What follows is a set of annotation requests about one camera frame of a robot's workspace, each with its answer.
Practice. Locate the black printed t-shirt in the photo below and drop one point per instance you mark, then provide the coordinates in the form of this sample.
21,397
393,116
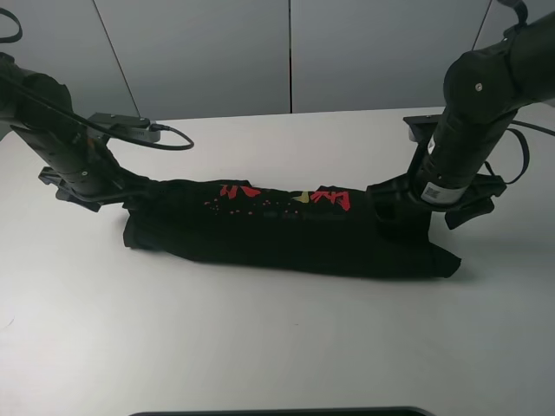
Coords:
329,230

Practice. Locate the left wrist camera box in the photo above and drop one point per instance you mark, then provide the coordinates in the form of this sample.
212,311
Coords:
136,128

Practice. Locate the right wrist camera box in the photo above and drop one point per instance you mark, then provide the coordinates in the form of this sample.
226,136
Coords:
421,127

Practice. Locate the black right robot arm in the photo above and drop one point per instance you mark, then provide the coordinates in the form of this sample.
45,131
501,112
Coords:
484,90

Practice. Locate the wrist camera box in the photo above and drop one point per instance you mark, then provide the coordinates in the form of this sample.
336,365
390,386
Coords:
136,128
421,127

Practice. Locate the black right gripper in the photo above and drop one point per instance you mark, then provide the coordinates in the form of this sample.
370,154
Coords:
401,202

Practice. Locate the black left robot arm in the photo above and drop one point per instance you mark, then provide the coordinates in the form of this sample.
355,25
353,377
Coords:
39,110

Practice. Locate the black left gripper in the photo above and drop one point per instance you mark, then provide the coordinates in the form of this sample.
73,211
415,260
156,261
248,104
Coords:
92,179

